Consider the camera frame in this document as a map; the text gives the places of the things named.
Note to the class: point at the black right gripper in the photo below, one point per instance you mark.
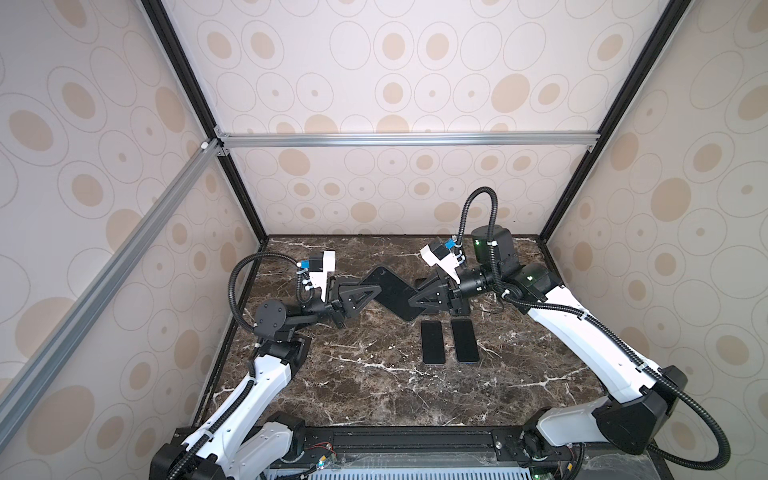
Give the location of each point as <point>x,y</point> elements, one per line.
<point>447,298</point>

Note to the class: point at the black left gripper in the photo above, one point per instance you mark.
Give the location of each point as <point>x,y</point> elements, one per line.
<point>340,303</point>

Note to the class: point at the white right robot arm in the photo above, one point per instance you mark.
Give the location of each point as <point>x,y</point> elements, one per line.
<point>635,405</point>

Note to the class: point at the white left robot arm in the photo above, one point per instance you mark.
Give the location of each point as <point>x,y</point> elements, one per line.
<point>222,448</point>

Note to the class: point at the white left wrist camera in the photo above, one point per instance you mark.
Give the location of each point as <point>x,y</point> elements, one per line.
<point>315,272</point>

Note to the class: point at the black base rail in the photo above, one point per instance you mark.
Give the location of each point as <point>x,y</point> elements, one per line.
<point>420,452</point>

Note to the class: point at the silver aluminium rail back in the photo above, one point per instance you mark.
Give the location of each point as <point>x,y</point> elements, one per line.
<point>424,139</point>

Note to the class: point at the silver aluminium rail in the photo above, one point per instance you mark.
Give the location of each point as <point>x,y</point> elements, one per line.
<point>39,372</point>
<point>424,139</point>

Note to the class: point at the silver aluminium rail left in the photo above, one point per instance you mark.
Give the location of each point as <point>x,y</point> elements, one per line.
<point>39,372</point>

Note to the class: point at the black corner frame post left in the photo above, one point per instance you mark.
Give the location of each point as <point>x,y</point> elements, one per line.
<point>160,22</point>

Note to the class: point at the black corner frame post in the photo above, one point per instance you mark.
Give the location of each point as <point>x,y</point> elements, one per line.
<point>160,22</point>
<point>651,51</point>

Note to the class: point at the black corner frame post right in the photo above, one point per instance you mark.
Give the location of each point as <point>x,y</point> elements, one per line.
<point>651,51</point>

